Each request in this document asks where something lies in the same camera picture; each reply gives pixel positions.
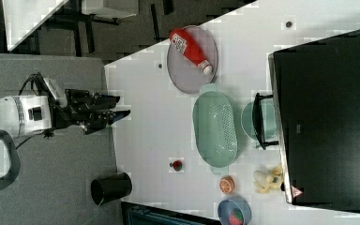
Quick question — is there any mint green oval strainer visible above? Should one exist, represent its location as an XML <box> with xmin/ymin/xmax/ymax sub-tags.
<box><xmin>192</xmin><ymin>83</ymin><xmax>238</xmax><ymax>175</ymax></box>

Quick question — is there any black toaster oven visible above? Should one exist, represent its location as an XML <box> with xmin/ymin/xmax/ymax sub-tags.
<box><xmin>269</xmin><ymin>29</ymin><xmax>360</xmax><ymax>213</ymax></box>

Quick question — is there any green round plate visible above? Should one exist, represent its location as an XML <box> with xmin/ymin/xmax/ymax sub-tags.
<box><xmin>241</xmin><ymin>99</ymin><xmax>277</xmax><ymax>140</ymax></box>

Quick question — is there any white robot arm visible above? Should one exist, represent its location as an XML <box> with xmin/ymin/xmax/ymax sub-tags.
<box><xmin>0</xmin><ymin>89</ymin><xmax>130</xmax><ymax>138</ymax></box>

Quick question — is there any dark teal crate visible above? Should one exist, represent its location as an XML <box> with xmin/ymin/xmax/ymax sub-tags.
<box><xmin>121</xmin><ymin>202</ymin><xmax>222</xmax><ymax>225</ymax></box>

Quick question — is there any red strawberry toy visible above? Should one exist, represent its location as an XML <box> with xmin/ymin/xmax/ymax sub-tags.
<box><xmin>229</xmin><ymin>209</ymin><xmax>244</xmax><ymax>225</ymax></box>

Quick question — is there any red ketchup bottle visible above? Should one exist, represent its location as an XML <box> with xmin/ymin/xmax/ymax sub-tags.
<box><xmin>170</xmin><ymin>28</ymin><xmax>213</xmax><ymax>75</ymax></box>

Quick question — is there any yellow plush toy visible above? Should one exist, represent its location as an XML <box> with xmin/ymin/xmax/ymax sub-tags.
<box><xmin>253</xmin><ymin>165</ymin><xmax>283</xmax><ymax>194</ymax></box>

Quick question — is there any small red green toy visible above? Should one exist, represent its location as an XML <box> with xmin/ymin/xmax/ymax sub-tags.
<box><xmin>170</xmin><ymin>160</ymin><xmax>183</xmax><ymax>172</ymax></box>

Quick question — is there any grey round plate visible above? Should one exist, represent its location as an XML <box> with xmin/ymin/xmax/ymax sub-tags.
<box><xmin>167</xmin><ymin>25</ymin><xmax>218</xmax><ymax>94</ymax></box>

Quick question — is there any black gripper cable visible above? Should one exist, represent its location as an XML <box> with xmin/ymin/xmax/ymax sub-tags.
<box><xmin>18</xmin><ymin>72</ymin><xmax>46</xmax><ymax>97</ymax></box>

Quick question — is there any blue bowl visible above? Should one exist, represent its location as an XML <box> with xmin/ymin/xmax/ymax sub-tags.
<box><xmin>217</xmin><ymin>195</ymin><xmax>251</xmax><ymax>225</ymax></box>

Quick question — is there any black oven door handle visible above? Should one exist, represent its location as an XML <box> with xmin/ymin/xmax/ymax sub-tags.
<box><xmin>252</xmin><ymin>93</ymin><xmax>279</xmax><ymax>150</ymax></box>

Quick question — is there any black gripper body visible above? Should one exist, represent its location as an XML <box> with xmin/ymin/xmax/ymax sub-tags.
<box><xmin>49</xmin><ymin>88</ymin><xmax>116</xmax><ymax>136</ymax></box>

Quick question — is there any orange slice toy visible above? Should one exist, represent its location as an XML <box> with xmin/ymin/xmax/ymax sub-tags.
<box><xmin>219</xmin><ymin>175</ymin><xmax>235</xmax><ymax>194</ymax></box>

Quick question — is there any white background table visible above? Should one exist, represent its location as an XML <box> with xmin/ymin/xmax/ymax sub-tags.
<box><xmin>1</xmin><ymin>0</ymin><xmax>69</xmax><ymax>52</ymax></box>

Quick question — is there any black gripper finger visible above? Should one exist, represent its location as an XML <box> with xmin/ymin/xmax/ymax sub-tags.
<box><xmin>102</xmin><ymin>110</ymin><xmax>130</xmax><ymax>126</ymax></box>
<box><xmin>97</xmin><ymin>96</ymin><xmax>120</xmax><ymax>109</ymax></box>

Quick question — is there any black cylinder cup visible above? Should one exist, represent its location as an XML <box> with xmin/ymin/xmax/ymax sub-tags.
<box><xmin>90</xmin><ymin>172</ymin><xmax>132</xmax><ymax>205</ymax></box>

